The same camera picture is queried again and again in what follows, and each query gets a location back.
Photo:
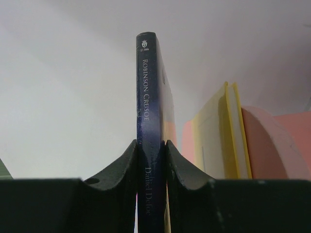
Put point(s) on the grey cover book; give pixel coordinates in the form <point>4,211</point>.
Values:
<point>4,173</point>

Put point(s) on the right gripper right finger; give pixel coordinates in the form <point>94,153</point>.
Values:
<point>201,204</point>

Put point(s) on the pink three-tier shelf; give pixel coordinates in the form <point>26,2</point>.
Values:
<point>279,147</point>

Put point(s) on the yellow cover book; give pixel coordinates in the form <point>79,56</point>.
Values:
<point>218,136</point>

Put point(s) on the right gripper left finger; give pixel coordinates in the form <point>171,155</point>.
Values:
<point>103,203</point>

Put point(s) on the dark blue Robinson Crusoe book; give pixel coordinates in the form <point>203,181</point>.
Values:
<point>155,126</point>

